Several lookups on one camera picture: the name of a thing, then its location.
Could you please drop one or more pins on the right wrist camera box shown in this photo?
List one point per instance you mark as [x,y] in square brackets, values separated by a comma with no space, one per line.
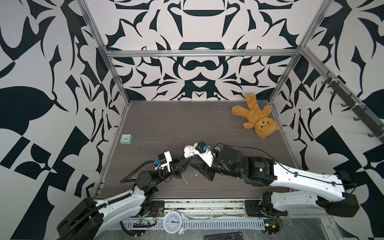
[204,152]

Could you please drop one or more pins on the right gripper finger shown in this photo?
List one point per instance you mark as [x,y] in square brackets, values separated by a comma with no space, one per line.
[200,167]
[208,174]

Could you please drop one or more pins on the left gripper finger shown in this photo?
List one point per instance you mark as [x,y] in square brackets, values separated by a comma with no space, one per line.
[179,158]
[183,164]

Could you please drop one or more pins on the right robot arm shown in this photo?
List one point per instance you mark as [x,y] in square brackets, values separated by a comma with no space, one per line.
[309,190]

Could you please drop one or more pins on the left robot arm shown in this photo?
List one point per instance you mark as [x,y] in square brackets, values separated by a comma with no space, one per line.
[93,216]

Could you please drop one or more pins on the black remote control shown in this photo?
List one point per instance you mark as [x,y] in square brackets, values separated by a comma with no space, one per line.
[225,236]

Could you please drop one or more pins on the white round alarm clock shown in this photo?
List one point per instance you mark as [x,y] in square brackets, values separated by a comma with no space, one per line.
[175,222]

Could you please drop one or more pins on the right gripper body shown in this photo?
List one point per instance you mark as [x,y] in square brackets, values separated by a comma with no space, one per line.
[220,167]

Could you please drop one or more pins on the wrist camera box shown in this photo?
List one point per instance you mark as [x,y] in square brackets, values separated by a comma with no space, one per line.
[204,152]
[164,161]

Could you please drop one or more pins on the black wall hook rail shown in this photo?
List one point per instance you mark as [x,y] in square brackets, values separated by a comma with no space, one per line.
[353,103]

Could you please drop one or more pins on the green circuit board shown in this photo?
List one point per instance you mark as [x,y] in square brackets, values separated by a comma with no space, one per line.
[272,227]

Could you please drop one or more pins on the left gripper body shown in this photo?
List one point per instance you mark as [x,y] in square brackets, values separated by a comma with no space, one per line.
[173,173]

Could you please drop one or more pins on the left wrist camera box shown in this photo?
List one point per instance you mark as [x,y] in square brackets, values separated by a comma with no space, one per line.
[164,161]

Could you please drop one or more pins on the white slotted cable duct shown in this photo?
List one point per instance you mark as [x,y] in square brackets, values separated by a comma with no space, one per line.
[202,224]

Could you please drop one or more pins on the white earbud charging case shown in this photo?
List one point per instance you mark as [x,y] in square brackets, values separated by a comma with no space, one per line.
[189,151]

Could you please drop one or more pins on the brown teddy bear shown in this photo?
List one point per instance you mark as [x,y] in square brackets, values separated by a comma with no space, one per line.
[257,118]

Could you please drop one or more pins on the small teal square clock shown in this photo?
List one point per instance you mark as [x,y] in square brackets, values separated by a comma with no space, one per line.
[126,139]

